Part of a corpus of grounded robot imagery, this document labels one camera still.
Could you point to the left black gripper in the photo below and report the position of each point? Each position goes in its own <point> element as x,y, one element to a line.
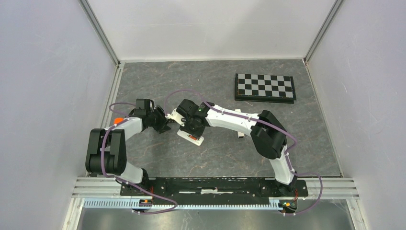
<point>163,120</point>

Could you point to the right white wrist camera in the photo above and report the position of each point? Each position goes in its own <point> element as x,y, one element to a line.
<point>176,117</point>

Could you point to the slotted cable duct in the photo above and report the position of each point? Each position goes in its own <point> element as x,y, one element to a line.
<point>144,204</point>

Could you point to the long white plastic bar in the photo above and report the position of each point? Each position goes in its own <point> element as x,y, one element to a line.
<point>240,134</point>

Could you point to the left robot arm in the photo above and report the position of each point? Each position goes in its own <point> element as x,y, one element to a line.
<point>106,152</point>

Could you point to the black white chessboard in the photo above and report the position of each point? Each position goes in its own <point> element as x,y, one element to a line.
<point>264,88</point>

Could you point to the white remote control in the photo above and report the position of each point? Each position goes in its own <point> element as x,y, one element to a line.
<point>190,138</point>

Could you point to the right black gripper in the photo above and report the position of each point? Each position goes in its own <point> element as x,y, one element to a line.
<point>197,134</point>

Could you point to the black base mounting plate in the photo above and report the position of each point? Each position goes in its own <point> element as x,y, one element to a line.
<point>214,190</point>

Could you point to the orange tape roll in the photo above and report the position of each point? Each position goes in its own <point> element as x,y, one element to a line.
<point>118,120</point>

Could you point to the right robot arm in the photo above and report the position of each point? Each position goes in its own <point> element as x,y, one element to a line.
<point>267,133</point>

